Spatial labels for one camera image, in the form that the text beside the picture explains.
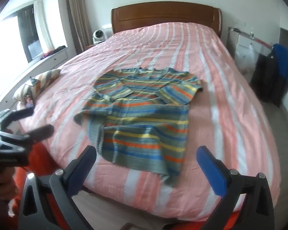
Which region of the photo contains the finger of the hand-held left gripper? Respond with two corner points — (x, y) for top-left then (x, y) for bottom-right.
(0, 107), (34, 130)
(0, 124), (55, 147)

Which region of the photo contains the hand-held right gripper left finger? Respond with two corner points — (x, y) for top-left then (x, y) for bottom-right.
(19, 145), (98, 230)

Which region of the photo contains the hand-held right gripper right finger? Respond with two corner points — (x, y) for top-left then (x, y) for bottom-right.
(196, 146), (276, 230)

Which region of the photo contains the striped knit sweater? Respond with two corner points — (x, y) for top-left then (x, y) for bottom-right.
(73, 67), (204, 188)

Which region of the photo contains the dark clothes pile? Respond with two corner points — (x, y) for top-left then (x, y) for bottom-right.
(40, 45), (66, 60)

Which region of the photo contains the person's left hand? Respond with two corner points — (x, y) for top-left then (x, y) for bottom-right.
(0, 166), (18, 203)

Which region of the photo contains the orange clothing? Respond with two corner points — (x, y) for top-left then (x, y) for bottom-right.
(8, 142), (245, 230)

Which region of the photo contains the striped pillow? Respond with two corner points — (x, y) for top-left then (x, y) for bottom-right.
(12, 69), (61, 106)

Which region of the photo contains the bed with pink striped cover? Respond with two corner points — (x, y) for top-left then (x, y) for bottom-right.
(16, 22), (282, 222)

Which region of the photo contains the white window bench cabinet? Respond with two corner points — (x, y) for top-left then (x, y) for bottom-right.
(0, 47), (69, 115)

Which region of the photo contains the window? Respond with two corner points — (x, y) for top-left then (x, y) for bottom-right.
(0, 5), (44, 82)

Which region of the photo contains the white curtain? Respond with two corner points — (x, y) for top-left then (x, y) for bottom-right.
(33, 0), (54, 51)

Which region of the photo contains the black jacket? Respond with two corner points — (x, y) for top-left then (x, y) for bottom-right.
(250, 50), (287, 107)

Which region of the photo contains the white fan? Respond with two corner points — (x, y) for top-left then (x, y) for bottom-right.
(92, 29), (108, 45)

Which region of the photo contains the brown curtain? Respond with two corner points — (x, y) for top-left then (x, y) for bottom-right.
(67, 0), (92, 54)

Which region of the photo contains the clear plastic bag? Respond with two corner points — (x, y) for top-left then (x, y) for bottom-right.
(235, 44), (256, 73)

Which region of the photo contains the blue garment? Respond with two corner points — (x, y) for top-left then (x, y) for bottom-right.
(271, 44), (288, 89)

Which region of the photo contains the white desk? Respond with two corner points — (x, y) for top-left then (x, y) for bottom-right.
(227, 26), (274, 53)

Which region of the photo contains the wooden headboard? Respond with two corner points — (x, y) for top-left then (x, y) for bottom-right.
(111, 1), (222, 39)

